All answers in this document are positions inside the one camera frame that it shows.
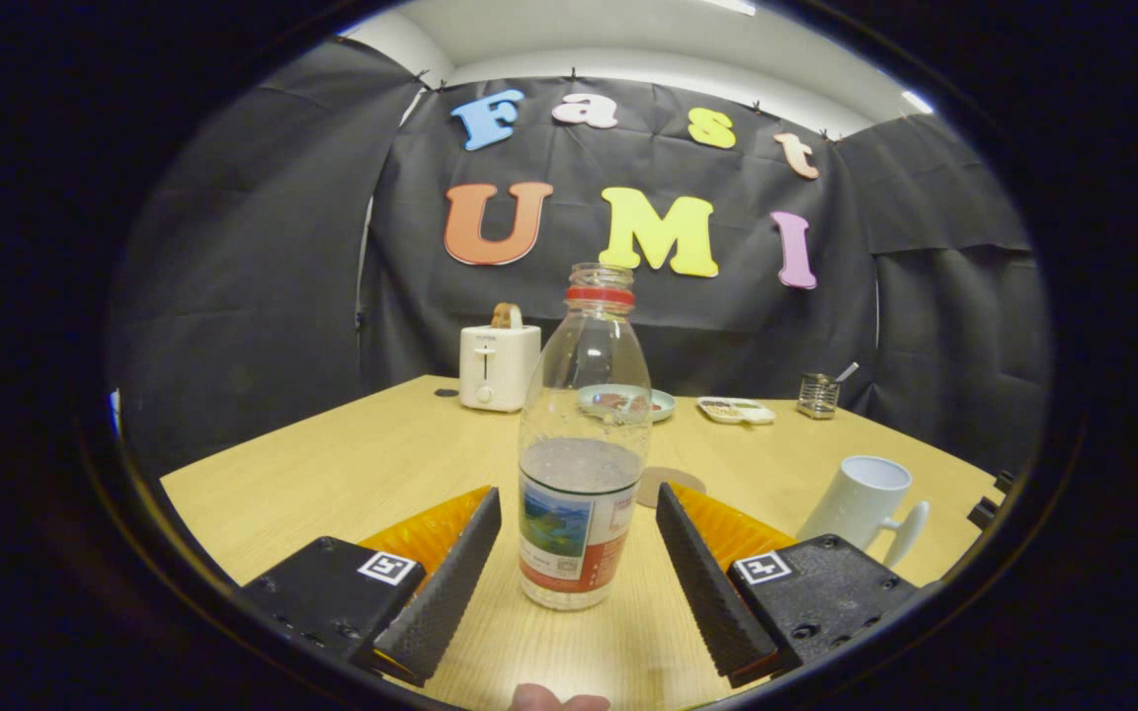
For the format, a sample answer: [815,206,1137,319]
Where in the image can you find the pale green plate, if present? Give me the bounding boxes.
[577,383,677,424]

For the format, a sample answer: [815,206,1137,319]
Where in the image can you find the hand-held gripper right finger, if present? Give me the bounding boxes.
[656,481,926,689]

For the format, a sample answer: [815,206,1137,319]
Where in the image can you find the wooden table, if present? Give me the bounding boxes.
[160,374,1005,711]

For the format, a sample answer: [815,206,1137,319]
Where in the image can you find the round brown coaster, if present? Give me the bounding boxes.
[636,466,707,510]

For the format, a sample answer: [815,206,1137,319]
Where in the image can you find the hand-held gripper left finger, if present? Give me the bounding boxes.
[241,485,503,688]

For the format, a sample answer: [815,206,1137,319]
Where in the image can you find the white toaster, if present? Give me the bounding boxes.
[459,324,542,413]

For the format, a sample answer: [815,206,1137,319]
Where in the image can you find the black backdrop cloth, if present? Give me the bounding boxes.
[105,38,1054,475]

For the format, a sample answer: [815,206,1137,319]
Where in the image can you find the clear plastic juice bottle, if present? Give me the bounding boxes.
[518,263,654,611]

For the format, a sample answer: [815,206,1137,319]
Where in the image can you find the white divided snack tray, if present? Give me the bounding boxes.
[696,396,777,426]

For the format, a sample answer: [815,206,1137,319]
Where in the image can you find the white cup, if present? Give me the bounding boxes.
[798,455,931,569]

